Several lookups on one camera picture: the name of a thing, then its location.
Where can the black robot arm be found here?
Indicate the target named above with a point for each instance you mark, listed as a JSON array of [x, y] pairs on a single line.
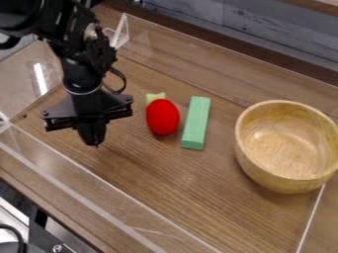
[[67, 25]]

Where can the clear acrylic corner bracket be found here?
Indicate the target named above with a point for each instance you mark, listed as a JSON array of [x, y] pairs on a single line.
[[117, 36]]

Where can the black metal table frame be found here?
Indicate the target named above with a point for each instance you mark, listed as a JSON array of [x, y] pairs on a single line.
[[51, 236]]

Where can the wooden bowl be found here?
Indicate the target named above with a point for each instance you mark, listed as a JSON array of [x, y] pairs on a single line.
[[286, 146]]

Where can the red plush strawberry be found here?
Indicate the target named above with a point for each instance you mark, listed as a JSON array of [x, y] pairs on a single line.
[[161, 114]]

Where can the clear acrylic front barrier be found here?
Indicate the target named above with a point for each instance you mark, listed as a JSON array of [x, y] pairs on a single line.
[[113, 222]]

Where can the green foam block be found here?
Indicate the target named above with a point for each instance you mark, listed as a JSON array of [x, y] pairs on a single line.
[[195, 124]]

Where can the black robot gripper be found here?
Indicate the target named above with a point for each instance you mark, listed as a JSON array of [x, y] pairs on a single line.
[[79, 110]]

